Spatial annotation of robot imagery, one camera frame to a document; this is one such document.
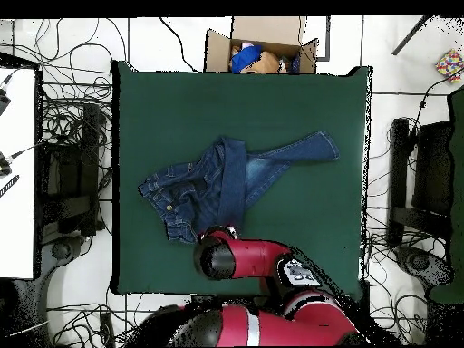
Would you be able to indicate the blue denim jeans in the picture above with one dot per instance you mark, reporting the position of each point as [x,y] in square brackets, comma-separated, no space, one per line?
[232,174]

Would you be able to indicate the black metal rod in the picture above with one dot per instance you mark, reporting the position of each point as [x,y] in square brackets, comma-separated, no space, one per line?
[411,35]

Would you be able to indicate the bright blue cloth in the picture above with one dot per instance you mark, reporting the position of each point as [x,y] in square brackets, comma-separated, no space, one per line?
[246,58]

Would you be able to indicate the white table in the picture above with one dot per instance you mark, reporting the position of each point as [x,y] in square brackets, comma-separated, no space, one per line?
[18,217]

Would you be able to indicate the black power strip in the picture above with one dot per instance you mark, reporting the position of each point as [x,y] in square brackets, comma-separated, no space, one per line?
[107,330]

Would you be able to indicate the tan fabric item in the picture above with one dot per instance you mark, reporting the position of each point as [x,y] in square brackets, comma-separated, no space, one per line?
[268,63]

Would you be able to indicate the green covered side table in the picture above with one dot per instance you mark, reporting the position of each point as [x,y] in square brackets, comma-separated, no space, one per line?
[458,181]

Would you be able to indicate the dark green table cloth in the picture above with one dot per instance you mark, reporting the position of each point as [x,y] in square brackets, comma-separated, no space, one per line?
[217,108]

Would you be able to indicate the open cardboard box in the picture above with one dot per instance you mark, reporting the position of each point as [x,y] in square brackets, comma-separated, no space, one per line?
[264,30]

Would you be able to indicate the colourful dotted cloth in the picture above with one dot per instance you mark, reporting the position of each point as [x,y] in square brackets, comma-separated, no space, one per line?
[449,65]

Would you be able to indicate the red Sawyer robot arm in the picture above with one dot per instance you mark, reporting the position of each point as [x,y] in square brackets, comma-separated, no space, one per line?
[261,257]

